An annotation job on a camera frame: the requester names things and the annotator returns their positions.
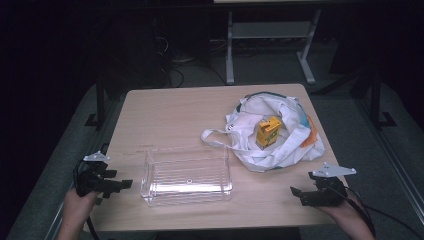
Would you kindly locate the clear plastic container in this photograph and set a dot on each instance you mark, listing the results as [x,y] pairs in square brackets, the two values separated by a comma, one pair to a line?
[186,183]

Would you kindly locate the person's left hand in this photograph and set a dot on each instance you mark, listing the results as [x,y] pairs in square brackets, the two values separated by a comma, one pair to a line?
[77,206]

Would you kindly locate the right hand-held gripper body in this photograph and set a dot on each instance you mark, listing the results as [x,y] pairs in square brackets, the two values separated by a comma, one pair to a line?
[328,190]

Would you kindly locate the black metal stand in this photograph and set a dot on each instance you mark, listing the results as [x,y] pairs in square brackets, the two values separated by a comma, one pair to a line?
[99,106]
[378,106]

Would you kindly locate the white cloth tote bag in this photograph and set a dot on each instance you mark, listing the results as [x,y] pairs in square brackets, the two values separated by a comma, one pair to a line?
[253,115]

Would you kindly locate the yellow drink carton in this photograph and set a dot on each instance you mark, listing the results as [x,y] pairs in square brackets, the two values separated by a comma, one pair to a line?
[267,132]

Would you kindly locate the white metal frame table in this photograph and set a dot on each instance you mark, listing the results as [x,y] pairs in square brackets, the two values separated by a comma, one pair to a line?
[270,30]

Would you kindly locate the person's right hand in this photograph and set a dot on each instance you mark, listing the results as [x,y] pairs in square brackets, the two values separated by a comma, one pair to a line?
[343,210]

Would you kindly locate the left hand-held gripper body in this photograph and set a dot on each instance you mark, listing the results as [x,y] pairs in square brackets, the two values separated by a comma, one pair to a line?
[90,180]

